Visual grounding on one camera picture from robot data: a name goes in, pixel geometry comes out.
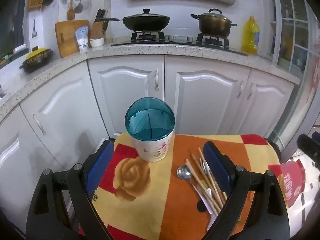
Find black wok with lid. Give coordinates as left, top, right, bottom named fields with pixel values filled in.
left=94, top=8, right=171, bottom=32

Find yellow oil bottle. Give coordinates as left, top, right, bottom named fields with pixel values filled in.
left=241, top=16, right=260, bottom=55

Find white blue pouch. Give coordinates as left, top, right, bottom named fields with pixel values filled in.
left=75, top=26, right=89, bottom=53

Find red bag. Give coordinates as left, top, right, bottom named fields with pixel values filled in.
left=267, top=160, right=307, bottom=209

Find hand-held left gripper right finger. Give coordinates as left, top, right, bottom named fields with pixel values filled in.
left=203, top=141, right=291, bottom=240

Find bundle of wooden chopsticks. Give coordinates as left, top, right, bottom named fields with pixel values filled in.
left=185, top=147, right=229, bottom=217

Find white framed glass door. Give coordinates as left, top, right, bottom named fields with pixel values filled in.
left=271, top=0, right=320, bottom=135

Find white cabinet door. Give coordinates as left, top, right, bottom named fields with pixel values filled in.
left=87, top=54, right=166, bottom=136
left=0, top=105, right=75, bottom=230
left=19, top=61, right=114, bottom=172
left=239, top=69, right=295, bottom=140
left=164, top=54, right=251, bottom=136

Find black gas stove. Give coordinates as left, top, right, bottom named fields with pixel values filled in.
left=111, top=30, right=249, bottom=57

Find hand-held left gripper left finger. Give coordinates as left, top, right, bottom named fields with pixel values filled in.
left=26, top=139, right=115, bottom=240

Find white container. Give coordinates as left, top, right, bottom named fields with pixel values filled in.
left=13, top=44, right=28, bottom=55

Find small white bowl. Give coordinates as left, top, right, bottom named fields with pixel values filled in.
left=89, top=37, right=105, bottom=48

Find yellow black casserole pot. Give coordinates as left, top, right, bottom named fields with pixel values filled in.
left=19, top=46, right=53, bottom=73

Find metal fork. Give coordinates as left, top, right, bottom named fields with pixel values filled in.
left=201, top=158, right=213, bottom=180

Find wooden cutting board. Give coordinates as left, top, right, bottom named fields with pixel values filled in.
left=55, top=19, right=90, bottom=58

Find printed orange yellow blanket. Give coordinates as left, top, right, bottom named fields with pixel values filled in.
left=77, top=133, right=284, bottom=240

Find floral utensil holder teal rim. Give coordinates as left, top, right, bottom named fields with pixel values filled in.
left=124, top=98, right=176, bottom=163

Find wooden knife block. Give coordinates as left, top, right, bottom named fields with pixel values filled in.
left=89, top=9, right=108, bottom=42

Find bronze pot with lid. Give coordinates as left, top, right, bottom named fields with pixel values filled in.
left=191, top=8, right=237, bottom=38

